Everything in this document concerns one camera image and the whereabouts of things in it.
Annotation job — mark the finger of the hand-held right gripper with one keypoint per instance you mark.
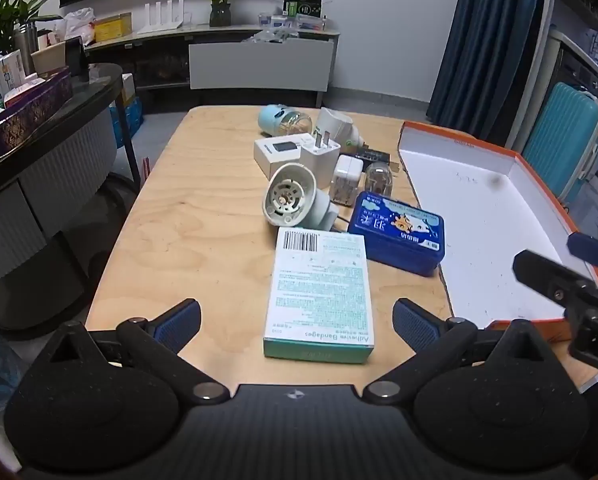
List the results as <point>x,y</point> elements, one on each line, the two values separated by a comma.
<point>594,252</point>
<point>544,272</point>

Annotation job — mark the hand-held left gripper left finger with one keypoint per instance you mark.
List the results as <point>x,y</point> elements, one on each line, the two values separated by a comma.
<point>184,321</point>

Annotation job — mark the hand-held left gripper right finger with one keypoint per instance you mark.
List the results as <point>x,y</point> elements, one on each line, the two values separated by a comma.
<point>411,325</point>

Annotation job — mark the orange white cardboard box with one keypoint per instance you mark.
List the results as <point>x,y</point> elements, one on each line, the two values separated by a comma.
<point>479,240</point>

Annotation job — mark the blue snack packet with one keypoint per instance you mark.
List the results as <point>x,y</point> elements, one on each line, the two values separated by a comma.
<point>399,232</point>

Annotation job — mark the teal white bandage box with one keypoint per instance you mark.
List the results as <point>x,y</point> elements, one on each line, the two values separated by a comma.
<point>319,295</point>

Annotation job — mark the white folding-prong charger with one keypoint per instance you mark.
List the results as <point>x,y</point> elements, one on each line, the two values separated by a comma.
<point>345,180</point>

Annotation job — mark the white cone-shaped plastic device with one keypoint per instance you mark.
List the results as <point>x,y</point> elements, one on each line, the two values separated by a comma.
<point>289,195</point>

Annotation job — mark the white box black label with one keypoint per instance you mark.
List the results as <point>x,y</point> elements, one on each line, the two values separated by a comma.
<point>274,160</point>

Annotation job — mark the white cube charger with prongs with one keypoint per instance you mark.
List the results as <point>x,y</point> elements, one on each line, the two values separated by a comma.
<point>320,162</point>

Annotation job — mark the white round plug-in device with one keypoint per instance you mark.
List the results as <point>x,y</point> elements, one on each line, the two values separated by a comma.
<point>336,127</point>

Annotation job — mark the light blue device clear jar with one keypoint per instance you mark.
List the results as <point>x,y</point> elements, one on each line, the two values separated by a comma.
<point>276,120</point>

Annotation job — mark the teal suitcase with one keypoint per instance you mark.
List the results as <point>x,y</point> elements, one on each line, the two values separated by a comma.
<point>561,140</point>

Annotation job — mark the black curved counter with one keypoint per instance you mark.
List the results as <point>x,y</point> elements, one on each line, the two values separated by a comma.
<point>44,180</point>

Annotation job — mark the blue plastic bag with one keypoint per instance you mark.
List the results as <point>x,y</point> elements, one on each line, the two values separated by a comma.
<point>128,120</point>

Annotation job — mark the taped cardboard box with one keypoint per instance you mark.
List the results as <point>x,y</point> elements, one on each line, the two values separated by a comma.
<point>127,87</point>

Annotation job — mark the blue curtain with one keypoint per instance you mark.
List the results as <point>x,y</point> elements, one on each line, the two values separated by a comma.
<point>484,35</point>

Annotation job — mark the purple patterned box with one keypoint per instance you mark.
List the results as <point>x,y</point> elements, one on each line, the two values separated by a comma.
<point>24,115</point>

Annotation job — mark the grey white television cabinet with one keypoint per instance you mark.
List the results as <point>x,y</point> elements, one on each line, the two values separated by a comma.
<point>259,67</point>

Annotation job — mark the black stand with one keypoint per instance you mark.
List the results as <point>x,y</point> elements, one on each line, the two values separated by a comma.
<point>75,57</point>

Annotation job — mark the clear plastic bags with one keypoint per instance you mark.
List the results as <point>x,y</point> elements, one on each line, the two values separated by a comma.
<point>269,36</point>

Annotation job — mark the white router with antennas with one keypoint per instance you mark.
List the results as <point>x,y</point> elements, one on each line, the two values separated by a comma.
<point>159,22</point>

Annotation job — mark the yellow cardboard box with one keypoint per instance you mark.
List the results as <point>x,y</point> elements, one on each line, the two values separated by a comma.
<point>111,27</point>

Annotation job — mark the white medicine box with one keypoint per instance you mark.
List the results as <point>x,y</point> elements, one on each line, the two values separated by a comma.
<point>4,75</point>

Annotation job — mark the steel bottle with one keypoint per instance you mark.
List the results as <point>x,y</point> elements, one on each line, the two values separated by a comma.
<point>25,47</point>

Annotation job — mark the white red plastic bag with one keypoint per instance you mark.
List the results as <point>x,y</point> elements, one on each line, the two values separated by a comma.
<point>79,22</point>

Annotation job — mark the pile of small boxes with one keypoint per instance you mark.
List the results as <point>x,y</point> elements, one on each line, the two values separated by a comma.
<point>299,21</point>

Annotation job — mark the black green box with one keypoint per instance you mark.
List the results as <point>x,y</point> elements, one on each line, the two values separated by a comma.
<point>303,2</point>

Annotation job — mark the green bamboo plant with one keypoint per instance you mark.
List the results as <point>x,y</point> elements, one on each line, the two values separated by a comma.
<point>9,15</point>

